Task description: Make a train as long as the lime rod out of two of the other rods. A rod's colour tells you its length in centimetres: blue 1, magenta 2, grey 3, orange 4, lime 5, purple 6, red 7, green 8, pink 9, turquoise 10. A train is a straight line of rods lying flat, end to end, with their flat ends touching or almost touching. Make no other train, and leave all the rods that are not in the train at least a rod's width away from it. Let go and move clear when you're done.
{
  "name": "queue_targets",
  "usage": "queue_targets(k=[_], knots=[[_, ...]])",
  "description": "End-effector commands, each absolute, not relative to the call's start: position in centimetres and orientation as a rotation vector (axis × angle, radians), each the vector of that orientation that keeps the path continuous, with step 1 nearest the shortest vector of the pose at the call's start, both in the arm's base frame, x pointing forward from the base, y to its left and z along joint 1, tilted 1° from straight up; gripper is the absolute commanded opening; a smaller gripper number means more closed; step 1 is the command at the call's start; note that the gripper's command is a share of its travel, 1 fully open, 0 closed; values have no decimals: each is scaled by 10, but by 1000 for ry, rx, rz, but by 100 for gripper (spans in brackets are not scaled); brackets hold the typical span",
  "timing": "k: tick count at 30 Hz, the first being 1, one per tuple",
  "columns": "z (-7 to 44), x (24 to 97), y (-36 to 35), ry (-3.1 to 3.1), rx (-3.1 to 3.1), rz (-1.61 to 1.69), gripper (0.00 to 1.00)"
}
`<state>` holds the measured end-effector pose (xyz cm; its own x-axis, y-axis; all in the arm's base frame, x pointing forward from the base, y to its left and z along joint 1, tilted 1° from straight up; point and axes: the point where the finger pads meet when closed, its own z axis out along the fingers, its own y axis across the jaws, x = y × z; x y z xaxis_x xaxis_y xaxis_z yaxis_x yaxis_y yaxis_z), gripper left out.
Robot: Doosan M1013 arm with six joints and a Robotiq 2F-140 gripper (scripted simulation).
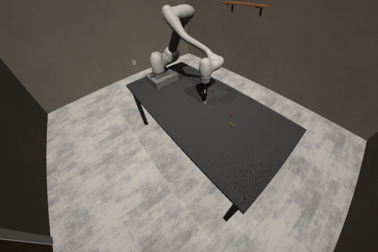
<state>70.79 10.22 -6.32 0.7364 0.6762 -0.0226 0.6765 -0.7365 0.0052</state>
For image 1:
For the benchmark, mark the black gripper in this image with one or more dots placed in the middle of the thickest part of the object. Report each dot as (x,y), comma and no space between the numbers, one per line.
(205,86)

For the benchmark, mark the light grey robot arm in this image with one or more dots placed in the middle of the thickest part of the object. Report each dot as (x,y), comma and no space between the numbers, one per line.
(177,17)

